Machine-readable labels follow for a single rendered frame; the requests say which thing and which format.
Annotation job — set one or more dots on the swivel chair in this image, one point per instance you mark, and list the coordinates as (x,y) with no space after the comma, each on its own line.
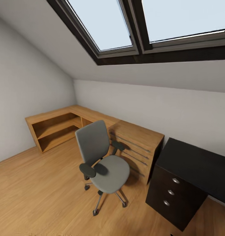
(111,172)

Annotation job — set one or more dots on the desk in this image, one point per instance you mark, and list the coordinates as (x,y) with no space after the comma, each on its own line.
(196,166)

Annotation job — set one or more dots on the cabinet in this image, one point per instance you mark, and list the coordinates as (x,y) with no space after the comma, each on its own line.
(174,199)
(142,148)

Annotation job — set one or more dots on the fixed window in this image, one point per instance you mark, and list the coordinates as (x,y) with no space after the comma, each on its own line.
(120,32)

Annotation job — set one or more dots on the bookcase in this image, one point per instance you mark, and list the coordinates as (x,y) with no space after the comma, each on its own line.
(49,129)
(96,116)
(74,117)

